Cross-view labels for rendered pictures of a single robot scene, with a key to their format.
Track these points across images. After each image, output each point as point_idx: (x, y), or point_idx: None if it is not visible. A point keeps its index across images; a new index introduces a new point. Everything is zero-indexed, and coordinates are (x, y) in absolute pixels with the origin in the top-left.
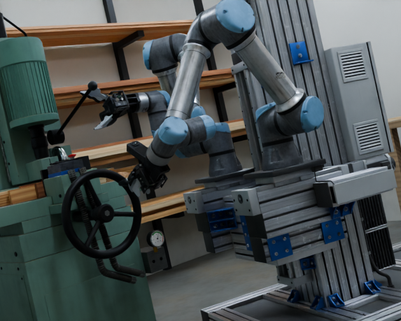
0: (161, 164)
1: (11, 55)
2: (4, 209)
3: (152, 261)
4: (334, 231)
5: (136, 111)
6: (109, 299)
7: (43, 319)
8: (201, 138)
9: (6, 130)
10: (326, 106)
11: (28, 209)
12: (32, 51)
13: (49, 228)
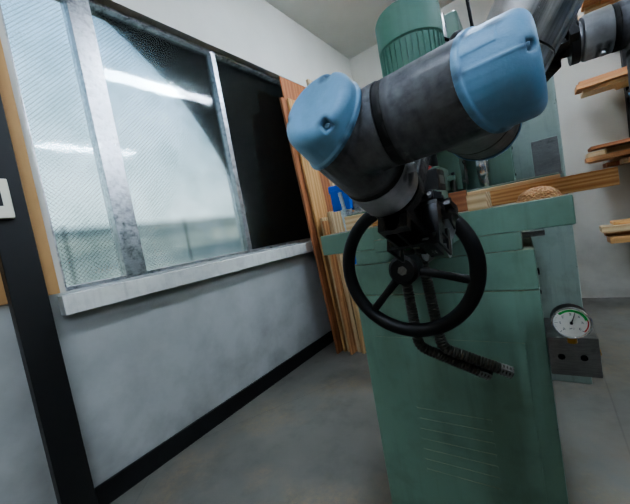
0: (373, 212)
1: (380, 38)
2: (337, 235)
3: (557, 355)
4: None
5: (578, 60)
6: (465, 374)
7: (373, 359)
8: (444, 129)
9: None
10: None
11: (363, 239)
12: (401, 20)
13: (386, 263)
